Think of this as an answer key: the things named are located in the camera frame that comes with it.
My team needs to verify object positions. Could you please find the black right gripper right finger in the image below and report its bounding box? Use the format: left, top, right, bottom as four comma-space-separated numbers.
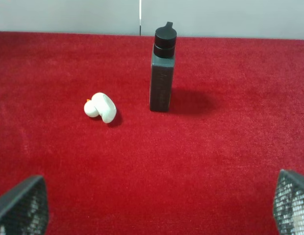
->
273, 169, 304, 235

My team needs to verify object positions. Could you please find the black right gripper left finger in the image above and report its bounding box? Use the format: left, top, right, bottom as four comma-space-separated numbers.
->
0, 175, 49, 235

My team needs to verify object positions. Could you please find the dark grey square bottle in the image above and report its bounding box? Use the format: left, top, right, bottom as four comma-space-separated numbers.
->
149, 22, 177, 112

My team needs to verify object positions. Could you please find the red table cloth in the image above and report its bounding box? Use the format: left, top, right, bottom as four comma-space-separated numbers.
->
0, 32, 304, 235

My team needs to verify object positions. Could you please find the white duck toy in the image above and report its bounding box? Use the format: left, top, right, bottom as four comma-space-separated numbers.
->
84, 93, 117, 123

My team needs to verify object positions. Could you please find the white wall trim strip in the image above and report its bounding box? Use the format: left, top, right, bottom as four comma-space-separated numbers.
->
139, 0, 142, 36

